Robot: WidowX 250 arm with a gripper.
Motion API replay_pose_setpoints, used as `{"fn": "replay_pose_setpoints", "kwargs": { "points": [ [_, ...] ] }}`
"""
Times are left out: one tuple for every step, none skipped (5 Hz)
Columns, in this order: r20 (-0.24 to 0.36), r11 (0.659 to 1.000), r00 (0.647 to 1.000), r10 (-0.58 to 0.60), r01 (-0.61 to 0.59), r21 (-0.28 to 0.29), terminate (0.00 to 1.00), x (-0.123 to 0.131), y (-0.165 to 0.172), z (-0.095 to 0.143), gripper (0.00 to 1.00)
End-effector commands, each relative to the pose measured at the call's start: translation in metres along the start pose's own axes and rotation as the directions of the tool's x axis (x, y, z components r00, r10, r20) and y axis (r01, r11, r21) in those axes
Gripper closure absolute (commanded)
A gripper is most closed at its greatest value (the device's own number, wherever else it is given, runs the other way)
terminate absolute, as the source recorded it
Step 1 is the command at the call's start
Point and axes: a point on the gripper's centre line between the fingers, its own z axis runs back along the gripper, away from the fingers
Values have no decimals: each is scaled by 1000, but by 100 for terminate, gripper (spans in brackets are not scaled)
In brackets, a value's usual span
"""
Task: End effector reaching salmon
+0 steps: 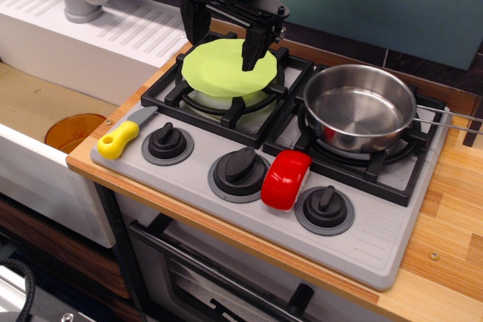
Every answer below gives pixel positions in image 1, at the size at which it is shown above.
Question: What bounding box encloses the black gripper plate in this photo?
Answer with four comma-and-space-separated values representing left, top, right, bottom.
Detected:
180, 0, 290, 72

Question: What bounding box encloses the light green plastic plate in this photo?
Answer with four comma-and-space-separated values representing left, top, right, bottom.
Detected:
181, 38, 278, 97

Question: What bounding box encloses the black left burner grate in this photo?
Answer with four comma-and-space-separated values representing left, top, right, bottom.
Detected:
141, 47, 314, 149

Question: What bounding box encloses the black burner grate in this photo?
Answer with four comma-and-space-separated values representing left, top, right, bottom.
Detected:
141, 47, 314, 149
263, 81, 446, 207

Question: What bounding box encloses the black left stove knob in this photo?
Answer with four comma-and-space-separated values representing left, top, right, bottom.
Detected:
142, 122, 195, 167

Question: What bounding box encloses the black stove knob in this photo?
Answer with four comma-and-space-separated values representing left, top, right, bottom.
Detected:
208, 147, 270, 204
142, 122, 195, 167
294, 186, 355, 237

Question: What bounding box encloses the black middle stove knob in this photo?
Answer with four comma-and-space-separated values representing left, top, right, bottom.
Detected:
208, 147, 270, 204

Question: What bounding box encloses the stainless steel pot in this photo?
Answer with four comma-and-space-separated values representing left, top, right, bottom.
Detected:
303, 64, 482, 154

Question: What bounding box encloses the grey toy stove top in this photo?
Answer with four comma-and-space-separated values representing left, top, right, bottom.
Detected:
89, 31, 453, 292

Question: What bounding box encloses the white toy sink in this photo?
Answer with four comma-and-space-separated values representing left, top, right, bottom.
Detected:
1, 0, 186, 248

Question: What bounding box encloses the orange plastic bowl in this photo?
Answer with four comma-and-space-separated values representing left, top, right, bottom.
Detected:
45, 113, 106, 154

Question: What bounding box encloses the black right stove knob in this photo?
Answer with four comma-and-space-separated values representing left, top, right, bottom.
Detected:
294, 186, 355, 237

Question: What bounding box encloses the black right burner grate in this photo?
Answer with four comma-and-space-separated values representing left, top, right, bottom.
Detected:
263, 81, 446, 207

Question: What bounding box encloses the toy oven door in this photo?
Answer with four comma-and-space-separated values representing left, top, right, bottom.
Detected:
126, 215, 385, 321

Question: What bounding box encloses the yellow handled toy knife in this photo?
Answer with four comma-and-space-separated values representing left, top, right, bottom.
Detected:
97, 106, 158, 160

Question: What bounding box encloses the black braided cable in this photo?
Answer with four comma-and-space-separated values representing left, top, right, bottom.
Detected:
0, 257, 37, 322

